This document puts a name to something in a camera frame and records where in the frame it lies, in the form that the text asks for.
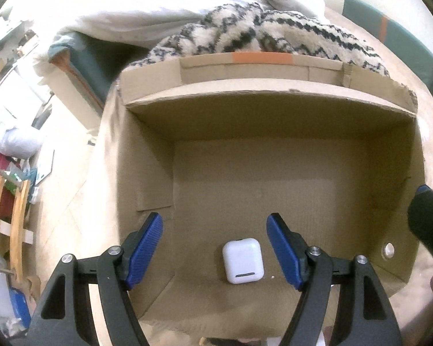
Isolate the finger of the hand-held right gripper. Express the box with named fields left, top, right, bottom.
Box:
left=407, top=184, right=433, bottom=278

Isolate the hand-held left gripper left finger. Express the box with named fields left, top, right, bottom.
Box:
left=29, top=212, right=164, bottom=346

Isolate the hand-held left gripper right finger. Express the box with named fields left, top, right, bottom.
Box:
left=266, top=213, right=403, bottom=346

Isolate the white earbud case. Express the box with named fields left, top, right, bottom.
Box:
left=222, top=238, right=263, bottom=285

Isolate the cardboard box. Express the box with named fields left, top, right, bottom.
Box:
left=88, top=52, right=432, bottom=336

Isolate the wooden curved rack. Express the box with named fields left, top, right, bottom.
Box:
left=0, top=175, right=35, bottom=285

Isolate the white card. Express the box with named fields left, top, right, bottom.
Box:
left=36, top=149, right=55, bottom=184

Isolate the blue box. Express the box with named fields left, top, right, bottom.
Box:
left=9, top=288, right=33, bottom=328

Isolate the red bag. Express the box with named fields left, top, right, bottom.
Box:
left=0, top=151, right=22, bottom=217

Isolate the white plastic bag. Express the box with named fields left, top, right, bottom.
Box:
left=0, top=117, right=46, bottom=159

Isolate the green mat orange stripe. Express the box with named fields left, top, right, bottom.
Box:
left=342, top=0, right=433, bottom=92

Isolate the green mat orange edge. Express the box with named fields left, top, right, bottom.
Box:
left=48, top=31, right=152, bottom=116

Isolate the black white zigzag blanket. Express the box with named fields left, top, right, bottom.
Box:
left=124, top=2, right=390, bottom=78

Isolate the cluttered white shelf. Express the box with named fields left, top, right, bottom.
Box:
left=0, top=11, right=55, bottom=127

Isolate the white duvet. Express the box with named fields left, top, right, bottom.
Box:
left=32, top=0, right=327, bottom=76

